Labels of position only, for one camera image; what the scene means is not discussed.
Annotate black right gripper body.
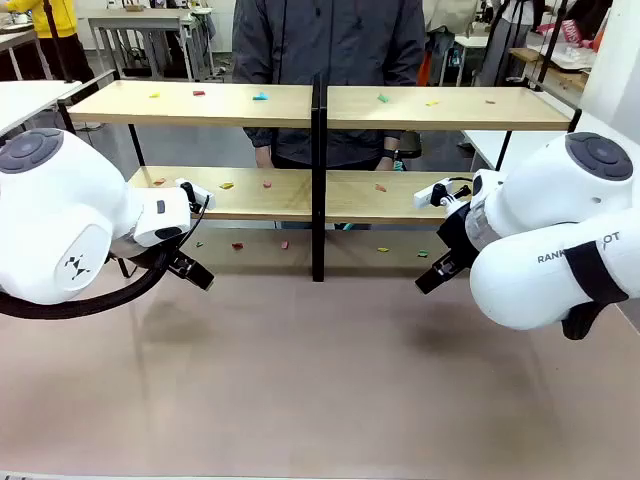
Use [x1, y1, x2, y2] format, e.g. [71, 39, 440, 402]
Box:
[436, 201, 482, 267]

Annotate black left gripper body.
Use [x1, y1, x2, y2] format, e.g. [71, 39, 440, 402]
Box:
[110, 233, 183, 274]

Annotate person's left forearm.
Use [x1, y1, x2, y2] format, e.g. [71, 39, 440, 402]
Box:
[381, 29, 427, 150]

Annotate person's right forearm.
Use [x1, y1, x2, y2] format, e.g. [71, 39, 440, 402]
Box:
[232, 29, 276, 149]

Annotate large white table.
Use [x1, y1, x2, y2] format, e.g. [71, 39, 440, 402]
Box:
[460, 112, 640, 174]

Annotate black stool seat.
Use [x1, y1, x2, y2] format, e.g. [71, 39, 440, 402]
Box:
[396, 130, 424, 161]

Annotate white side table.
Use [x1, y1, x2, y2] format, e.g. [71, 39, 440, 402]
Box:
[0, 78, 85, 137]

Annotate small white background table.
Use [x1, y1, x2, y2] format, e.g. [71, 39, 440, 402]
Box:
[438, 33, 490, 87]

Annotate background person grey trousers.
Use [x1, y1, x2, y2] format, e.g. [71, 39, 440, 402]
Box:
[478, 0, 537, 89]

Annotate wooden background table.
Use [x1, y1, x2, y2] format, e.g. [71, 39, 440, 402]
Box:
[508, 45, 595, 93]

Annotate black stand pole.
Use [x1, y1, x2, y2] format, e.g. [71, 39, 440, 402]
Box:
[530, 0, 572, 92]
[41, 0, 84, 87]

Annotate grey background table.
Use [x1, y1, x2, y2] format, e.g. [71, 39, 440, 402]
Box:
[87, 8, 202, 82]

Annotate person in dark grey jacket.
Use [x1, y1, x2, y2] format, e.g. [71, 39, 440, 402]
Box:
[231, 0, 427, 232]

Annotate pink red sign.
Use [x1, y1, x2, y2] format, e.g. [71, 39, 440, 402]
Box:
[558, 18, 584, 47]

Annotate person in yellow jacket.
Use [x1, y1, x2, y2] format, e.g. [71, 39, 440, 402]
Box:
[0, 0, 95, 84]

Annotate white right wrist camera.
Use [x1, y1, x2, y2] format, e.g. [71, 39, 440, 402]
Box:
[413, 180, 474, 209]

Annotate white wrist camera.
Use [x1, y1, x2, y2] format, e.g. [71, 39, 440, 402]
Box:
[413, 180, 474, 209]
[174, 177, 217, 212]

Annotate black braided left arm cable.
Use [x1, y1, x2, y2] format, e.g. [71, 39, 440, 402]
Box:
[0, 195, 211, 321]

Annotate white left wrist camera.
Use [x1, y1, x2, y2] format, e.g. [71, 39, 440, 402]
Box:
[174, 177, 217, 212]

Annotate wood shelf unit black frame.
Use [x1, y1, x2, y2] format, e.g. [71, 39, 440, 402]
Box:
[57, 69, 321, 283]
[319, 79, 584, 283]

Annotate black right arm cable strap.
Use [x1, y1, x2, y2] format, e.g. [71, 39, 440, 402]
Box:
[560, 231, 630, 342]

